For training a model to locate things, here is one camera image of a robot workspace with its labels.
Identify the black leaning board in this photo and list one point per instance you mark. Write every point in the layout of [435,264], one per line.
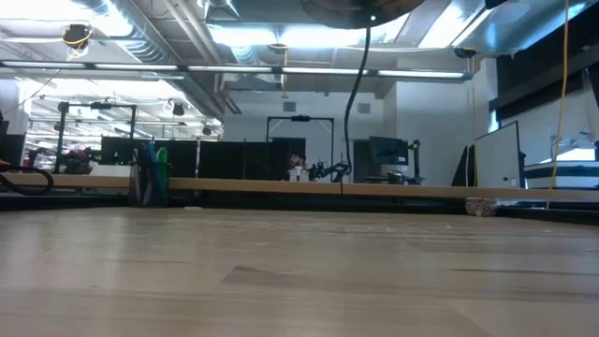
[463,171]

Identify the black ceiling device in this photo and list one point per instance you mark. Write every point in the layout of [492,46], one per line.
[77,35]

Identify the black partition panels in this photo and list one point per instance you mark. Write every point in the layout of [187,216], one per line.
[220,159]

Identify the person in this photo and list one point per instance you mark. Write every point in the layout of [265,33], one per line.
[296,161]
[77,156]

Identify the beige wooden desk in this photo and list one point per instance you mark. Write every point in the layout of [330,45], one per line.
[234,186]

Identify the black ceiling dome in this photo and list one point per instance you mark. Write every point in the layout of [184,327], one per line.
[464,53]

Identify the grey wall vent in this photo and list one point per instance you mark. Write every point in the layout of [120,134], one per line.
[289,106]
[363,108]

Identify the small patterned cup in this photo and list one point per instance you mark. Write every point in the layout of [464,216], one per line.
[481,207]

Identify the dark computer monitor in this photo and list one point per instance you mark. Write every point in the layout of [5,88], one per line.
[388,150]

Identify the green marker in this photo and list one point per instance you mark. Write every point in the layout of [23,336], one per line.
[162,156]

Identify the white table with black band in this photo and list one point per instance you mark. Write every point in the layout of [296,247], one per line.
[575,181]

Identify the whiteboard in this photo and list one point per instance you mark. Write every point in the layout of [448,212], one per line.
[498,156]

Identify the silver ventilation duct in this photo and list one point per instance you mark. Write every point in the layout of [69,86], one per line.
[140,47]

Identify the black aluminium table frame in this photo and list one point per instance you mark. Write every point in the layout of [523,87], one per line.
[234,200]

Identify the dark round pot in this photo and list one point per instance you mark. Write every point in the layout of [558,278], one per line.
[396,178]

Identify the black camera rig frame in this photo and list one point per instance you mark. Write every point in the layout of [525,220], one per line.
[61,136]
[300,118]

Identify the black pen cup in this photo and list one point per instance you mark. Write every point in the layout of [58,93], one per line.
[149,187]

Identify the black spotlight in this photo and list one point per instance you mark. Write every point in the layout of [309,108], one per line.
[178,109]
[206,130]

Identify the blue pen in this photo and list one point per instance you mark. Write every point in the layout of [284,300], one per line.
[151,154]

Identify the long ceiling light strip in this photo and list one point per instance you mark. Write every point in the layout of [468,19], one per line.
[234,69]

